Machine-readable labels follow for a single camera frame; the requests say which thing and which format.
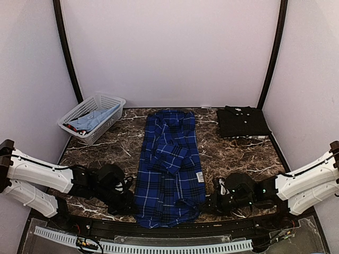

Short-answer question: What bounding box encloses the right black frame post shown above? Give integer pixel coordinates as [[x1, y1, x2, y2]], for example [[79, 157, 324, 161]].
[[256, 0, 288, 110]]

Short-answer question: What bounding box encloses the blue plaid long sleeve shirt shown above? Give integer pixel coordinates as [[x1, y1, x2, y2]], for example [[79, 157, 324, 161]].
[[134, 110, 206, 229]]

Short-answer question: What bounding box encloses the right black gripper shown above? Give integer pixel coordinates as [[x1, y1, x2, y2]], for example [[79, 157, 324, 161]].
[[198, 189, 254, 216]]

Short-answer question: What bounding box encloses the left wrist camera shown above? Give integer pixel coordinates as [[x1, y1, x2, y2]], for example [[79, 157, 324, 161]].
[[113, 176, 134, 194]]

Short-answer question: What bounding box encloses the folded black shirt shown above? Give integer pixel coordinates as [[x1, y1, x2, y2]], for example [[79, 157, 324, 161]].
[[217, 106, 271, 139]]

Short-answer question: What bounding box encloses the left black frame post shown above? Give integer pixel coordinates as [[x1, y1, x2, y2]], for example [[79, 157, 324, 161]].
[[52, 0, 84, 104]]

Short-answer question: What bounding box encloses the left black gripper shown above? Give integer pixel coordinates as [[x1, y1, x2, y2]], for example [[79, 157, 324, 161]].
[[94, 185, 139, 216]]

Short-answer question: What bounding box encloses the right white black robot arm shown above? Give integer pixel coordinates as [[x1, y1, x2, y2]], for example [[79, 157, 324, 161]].
[[202, 141, 338, 230]]

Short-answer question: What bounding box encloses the red black garment in basket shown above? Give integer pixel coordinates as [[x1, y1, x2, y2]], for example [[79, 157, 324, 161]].
[[63, 123, 87, 135]]

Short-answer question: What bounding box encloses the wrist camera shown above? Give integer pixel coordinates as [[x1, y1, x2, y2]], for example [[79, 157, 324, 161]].
[[113, 176, 134, 194], [212, 177, 230, 196]]

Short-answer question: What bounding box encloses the light blue shirt in basket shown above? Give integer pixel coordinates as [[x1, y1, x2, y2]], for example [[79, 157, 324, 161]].
[[67, 104, 120, 132]]

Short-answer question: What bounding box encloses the white plastic mesh basket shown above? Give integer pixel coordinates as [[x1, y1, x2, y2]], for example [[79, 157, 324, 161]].
[[58, 93, 126, 145]]

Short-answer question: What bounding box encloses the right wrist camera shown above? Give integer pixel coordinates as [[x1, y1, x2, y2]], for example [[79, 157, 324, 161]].
[[212, 177, 230, 196]]

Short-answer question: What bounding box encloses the black frame post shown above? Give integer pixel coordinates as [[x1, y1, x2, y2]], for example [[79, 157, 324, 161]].
[[52, 0, 84, 104], [256, 0, 288, 110]]

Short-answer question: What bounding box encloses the white slotted cable duct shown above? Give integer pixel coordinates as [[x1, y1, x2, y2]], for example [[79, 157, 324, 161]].
[[34, 226, 253, 253]]

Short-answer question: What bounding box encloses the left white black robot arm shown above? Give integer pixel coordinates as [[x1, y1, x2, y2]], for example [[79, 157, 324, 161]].
[[1, 139, 138, 231]]

